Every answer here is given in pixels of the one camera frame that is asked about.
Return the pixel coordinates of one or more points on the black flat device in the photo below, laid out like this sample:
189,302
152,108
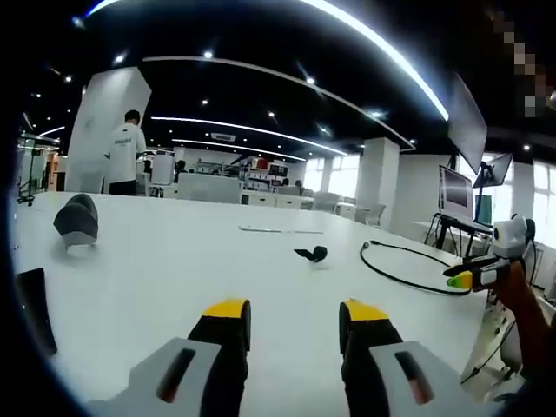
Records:
37,308

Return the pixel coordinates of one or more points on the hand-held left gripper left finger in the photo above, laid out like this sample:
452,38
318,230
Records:
191,360

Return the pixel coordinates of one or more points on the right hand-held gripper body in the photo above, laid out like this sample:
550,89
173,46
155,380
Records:
512,236

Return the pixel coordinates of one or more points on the white low partition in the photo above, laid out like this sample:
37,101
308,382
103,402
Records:
208,187

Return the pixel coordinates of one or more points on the grey fabric cap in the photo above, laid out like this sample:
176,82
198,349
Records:
78,221

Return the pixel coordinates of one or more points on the black tripod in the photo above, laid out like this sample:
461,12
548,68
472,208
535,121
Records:
29,182

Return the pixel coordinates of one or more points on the green lit screen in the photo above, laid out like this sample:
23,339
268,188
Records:
483,209

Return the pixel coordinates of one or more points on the white flat strip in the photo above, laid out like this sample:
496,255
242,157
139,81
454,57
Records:
278,229

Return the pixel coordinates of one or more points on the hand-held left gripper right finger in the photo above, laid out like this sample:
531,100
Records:
391,360

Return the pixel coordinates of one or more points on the white office chair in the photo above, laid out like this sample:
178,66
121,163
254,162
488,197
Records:
371,214

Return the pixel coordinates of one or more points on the monitor on black stand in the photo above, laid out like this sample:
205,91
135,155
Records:
456,191

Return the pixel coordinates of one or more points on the large tilted monitor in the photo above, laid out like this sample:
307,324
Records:
467,126

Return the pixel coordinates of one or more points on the white desk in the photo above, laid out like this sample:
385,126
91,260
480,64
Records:
217,269

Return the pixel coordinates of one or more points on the long curved ceiling light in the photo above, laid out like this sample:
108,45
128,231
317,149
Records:
391,52

